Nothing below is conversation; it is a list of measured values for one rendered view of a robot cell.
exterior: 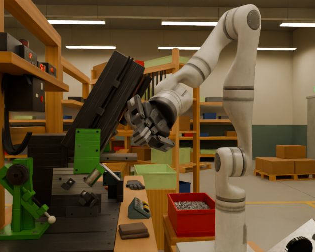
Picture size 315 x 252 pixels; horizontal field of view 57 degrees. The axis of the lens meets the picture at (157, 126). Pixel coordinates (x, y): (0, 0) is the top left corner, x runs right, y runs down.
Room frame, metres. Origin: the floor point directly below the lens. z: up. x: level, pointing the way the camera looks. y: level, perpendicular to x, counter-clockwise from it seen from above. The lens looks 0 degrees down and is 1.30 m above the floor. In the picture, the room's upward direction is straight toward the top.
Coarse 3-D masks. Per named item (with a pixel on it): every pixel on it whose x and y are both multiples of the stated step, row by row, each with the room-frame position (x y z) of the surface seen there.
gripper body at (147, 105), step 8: (144, 104) 0.56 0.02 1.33; (152, 104) 0.59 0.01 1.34; (160, 104) 0.58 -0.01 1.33; (168, 104) 0.58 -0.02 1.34; (144, 112) 0.55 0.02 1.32; (160, 112) 0.59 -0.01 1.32; (168, 112) 0.58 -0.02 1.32; (176, 112) 0.61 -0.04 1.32; (160, 120) 0.57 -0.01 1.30; (168, 120) 0.59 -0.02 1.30; (168, 128) 0.59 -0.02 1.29; (168, 136) 0.58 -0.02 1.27
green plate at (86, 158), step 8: (80, 136) 1.35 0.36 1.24; (88, 136) 1.35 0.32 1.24; (96, 136) 1.36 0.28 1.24; (80, 144) 1.34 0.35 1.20; (88, 144) 1.34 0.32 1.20; (96, 144) 1.35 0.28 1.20; (80, 152) 1.33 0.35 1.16; (88, 152) 1.33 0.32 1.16; (96, 152) 1.34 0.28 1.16; (80, 160) 1.32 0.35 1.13; (88, 160) 1.33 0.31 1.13; (96, 160) 1.33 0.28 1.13; (80, 168) 1.31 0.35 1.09; (88, 168) 1.32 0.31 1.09
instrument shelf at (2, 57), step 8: (0, 56) 0.98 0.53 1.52; (8, 56) 0.98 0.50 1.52; (16, 56) 1.02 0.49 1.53; (0, 64) 1.00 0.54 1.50; (8, 64) 1.00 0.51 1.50; (16, 64) 1.02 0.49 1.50; (24, 64) 1.10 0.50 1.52; (32, 64) 1.19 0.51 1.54; (0, 72) 1.16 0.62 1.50; (8, 72) 1.16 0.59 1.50; (16, 72) 1.16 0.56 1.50; (24, 72) 1.16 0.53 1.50; (32, 72) 1.19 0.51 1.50; (40, 72) 1.29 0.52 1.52; (48, 80) 1.41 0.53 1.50; (56, 80) 1.56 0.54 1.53; (48, 88) 1.69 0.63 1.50; (56, 88) 1.69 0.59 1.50; (64, 88) 1.74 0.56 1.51
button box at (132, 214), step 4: (132, 200) 1.34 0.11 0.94; (136, 200) 1.29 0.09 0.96; (140, 200) 1.34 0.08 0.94; (132, 204) 1.28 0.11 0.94; (136, 204) 1.22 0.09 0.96; (140, 204) 1.27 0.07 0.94; (128, 208) 1.30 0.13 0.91; (132, 208) 1.22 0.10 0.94; (136, 208) 1.20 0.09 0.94; (140, 208) 1.21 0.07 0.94; (128, 212) 1.24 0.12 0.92; (132, 212) 1.20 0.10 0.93; (136, 212) 1.20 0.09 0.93; (140, 212) 1.21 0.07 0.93; (144, 212) 1.21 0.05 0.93; (148, 212) 1.22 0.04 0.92; (128, 216) 1.20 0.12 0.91; (132, 216) 1.20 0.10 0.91; (136, 216) 1.20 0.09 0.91; (140, 216) 1.20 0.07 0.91; (144, 216) 1.21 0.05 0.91; (148, 216) 1.21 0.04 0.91
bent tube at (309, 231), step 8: (304, 224) 0.27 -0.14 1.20; (312, 224) 0.26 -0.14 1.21; (296, 232) 0.27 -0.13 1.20; (304, 232) 0.26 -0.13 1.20; (312, 232) 0.26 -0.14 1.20; (288, 240) 0.27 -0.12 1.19; (296, 240) 0.27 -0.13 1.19; (304, 240) 0.27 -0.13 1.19; (312, 240) 0.25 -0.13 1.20; (272, 248) 0.28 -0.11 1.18; (280, 248) 0.27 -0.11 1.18; (288, 248) 0.27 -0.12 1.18; (296, 248) 0.27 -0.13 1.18; (304, 248) 0.27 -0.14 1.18; (312, 248) 0.27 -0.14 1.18
